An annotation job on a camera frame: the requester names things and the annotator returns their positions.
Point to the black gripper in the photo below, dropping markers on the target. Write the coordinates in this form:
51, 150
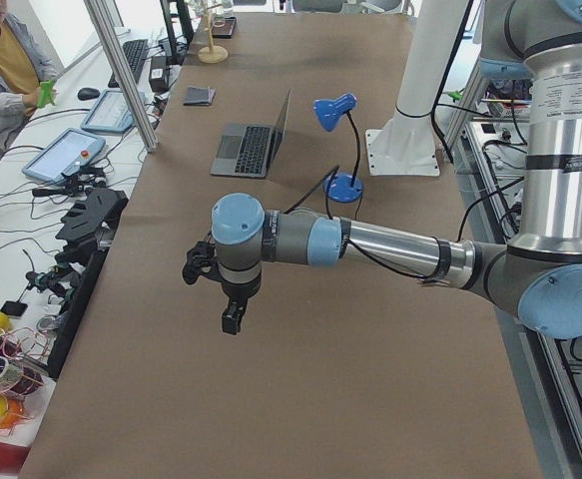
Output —
237, 295

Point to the grey laptop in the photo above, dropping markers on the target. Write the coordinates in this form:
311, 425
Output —
248, 150

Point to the black plastic rack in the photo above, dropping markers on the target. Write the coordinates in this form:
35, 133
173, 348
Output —
80, 223

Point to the folded grey cloth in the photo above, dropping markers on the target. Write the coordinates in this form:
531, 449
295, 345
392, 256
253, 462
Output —
199, 96

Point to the near teach pendant tablet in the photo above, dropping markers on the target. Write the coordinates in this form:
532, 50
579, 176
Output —
65, 156

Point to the teach pendant tablet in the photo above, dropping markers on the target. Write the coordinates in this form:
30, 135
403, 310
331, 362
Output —
65, 156
110, 115

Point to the far teach pendant tablet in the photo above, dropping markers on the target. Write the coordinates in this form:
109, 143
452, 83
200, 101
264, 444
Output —
110, 115

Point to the black power adapter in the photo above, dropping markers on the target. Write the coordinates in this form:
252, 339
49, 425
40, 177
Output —
159, 76

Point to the wooden stand with round base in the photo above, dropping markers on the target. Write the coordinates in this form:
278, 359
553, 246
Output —
211, 53

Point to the black computer mouse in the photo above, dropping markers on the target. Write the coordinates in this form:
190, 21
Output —
88, 93

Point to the black keyboard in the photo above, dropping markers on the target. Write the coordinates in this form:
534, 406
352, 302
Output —
136, 52

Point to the black tray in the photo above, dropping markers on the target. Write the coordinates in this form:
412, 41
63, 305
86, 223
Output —
224, 29

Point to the person in grey jacket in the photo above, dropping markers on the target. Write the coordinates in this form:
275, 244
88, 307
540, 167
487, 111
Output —
24, 66

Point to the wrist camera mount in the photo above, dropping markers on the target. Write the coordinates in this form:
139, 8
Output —
202, 261

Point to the copper wire basket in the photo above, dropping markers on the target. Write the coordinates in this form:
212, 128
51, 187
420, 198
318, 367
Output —
24, 379

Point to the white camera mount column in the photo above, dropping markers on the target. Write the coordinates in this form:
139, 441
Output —
405, 146

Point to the aluminium frame post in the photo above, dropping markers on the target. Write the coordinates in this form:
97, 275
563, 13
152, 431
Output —
104, 27

